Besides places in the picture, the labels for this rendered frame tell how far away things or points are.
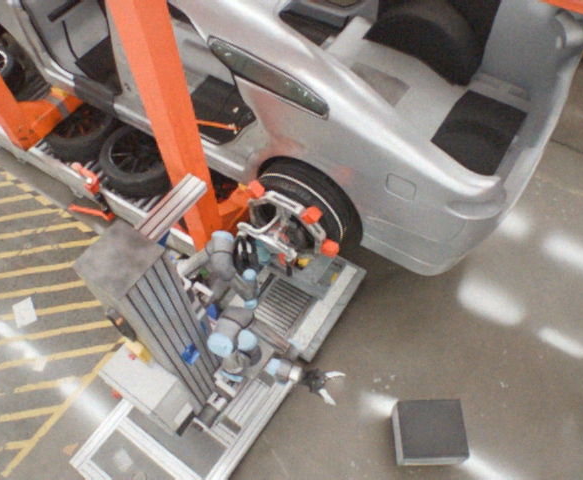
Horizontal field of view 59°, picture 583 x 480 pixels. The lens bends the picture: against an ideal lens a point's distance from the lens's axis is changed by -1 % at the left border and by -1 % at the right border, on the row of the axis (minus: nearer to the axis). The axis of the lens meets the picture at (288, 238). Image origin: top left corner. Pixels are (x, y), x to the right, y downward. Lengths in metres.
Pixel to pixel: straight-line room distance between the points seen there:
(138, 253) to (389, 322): 2.44
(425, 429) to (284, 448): 0.93
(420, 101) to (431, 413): 2.12
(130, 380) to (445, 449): 1.88
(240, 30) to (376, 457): 2.73
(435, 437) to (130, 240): 2.23
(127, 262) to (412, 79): 2.70
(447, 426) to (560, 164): 2.73
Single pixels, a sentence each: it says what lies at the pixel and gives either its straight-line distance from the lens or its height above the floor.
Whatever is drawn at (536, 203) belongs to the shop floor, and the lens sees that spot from 4.88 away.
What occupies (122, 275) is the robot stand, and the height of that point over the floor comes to 2.03.
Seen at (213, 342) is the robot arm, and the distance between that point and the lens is 2.38.
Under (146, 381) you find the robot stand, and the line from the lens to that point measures 2.63.
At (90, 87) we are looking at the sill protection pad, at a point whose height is 0.97.
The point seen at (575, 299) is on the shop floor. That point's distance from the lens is 4.50.
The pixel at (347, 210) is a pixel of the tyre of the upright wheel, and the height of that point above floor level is 0.97.
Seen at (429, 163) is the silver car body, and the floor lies 1.67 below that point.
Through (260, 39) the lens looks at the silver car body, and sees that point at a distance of 2.91.
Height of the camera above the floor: 3.64
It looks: 58 degrees down
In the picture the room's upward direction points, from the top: 4 degrees counter-clockwise
